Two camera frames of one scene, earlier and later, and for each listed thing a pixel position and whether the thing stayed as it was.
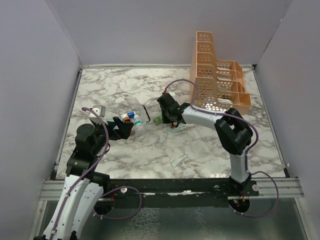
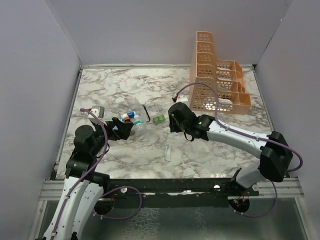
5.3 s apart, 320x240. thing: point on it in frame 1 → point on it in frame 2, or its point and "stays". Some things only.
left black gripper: (123, 131) stays
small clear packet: (178, 160) → (168, 152)
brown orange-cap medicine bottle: (127, 119) stays
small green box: (158, 120) stays
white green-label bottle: (138, 124) stays
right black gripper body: (166, 117) → (175, 127)
